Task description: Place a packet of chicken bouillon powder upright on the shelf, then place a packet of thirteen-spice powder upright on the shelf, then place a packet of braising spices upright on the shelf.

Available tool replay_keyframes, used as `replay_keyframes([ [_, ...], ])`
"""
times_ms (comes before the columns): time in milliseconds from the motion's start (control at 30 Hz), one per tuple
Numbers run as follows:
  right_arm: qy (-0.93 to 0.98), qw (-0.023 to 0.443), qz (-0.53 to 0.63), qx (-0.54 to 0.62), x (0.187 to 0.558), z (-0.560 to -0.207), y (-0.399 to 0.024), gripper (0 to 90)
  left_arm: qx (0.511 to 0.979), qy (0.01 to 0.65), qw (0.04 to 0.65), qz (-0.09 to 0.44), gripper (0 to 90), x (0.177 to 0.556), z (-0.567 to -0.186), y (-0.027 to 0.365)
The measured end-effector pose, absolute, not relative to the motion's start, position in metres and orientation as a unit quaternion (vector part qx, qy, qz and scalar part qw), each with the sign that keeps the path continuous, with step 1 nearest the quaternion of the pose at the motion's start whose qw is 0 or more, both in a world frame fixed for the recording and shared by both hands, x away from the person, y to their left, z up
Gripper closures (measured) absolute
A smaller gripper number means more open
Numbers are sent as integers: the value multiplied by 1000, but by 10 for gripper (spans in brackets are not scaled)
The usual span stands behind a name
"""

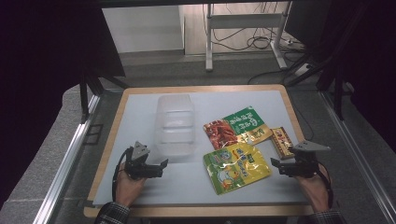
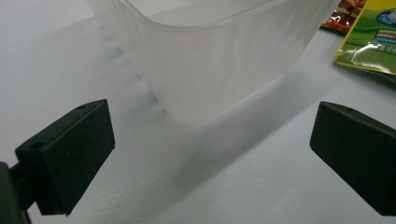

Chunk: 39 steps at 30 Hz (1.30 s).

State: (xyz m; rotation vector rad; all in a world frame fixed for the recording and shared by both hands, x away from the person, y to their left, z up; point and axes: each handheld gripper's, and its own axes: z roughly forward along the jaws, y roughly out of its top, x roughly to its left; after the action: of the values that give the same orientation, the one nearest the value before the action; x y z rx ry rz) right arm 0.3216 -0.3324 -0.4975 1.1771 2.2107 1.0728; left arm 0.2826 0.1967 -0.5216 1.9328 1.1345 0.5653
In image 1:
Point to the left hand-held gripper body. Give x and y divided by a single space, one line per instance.
138 166

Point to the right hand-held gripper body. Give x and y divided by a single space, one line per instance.
306 165

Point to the small brown and gold packet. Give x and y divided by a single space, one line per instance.
281 141

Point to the clear plastic container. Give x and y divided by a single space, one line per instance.
174 124

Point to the yellow spout pouch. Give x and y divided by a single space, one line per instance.
236 168

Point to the green and red snack packet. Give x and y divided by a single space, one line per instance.
239 124

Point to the person's left hand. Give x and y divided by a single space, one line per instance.
126 189

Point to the person's right hand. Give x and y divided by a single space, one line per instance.
317 193

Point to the black stand legs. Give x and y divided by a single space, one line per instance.
337 93
90 87

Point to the white power strip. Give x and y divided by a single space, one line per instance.
302 70

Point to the black curtain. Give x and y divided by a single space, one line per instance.
367 62
46 62

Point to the aluminium frame rail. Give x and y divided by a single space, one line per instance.
65 161
358 149

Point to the black floor bracket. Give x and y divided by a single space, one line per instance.
92 134

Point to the white metal desk frame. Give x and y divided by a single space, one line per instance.
244 20

